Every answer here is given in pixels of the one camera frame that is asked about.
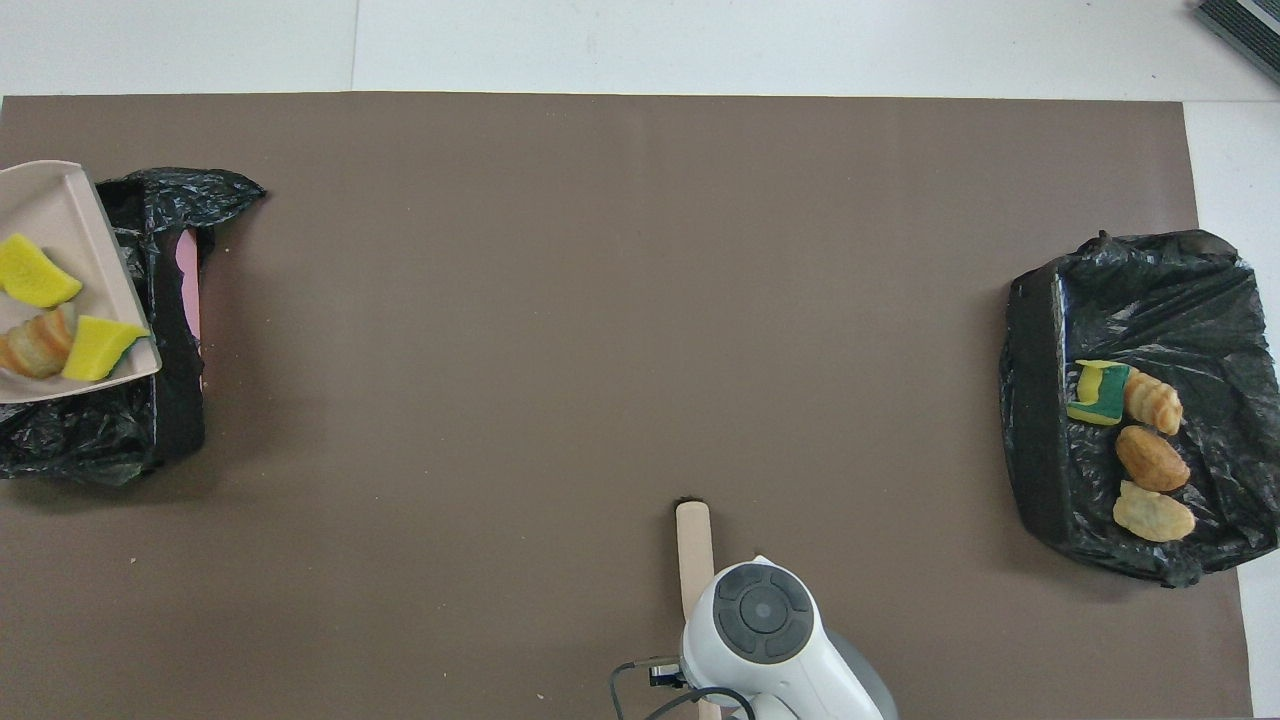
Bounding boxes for beige plastic dustpan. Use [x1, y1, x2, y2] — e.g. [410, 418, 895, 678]
[0, 160, 164, 406]

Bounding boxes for brown table mat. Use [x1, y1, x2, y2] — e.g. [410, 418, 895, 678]
[0, 92, 1253, 720]

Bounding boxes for pale lumpy toy bread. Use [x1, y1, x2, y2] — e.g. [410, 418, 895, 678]
[1112, 480, 1198, 544]

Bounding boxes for beige hand brush black bristles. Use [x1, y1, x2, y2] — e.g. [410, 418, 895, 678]
[674, 499, 723, 720]

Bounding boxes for wedge yellow sponge piece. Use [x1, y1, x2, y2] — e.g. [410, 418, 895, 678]
[61, 314, 152, 384]

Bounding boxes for brown oval toy bread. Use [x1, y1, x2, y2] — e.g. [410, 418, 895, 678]
[1114, 424, 1192, 494]

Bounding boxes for curved yellow sponge piece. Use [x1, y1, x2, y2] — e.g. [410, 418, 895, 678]
[0, 232, 85, 310]

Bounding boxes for pink bin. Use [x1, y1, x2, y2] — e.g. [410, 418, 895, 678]
[174, 230, 206, 389]

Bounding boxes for dark ribbed panel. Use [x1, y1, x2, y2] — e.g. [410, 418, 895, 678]
[1195, 0, 1280, 86]

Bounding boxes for notched yellow sponge piece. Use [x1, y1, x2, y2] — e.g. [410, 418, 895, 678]
[1065, 359, 1135, 428]

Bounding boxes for black plastic trash bag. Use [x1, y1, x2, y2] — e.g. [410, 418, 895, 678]
[1000, 230, 1280, 588]
[0, 167, 267, 488]

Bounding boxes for toy croissant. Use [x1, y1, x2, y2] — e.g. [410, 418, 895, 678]
[1122, 369, 1185, 437]
[0, 304, 77, 382]

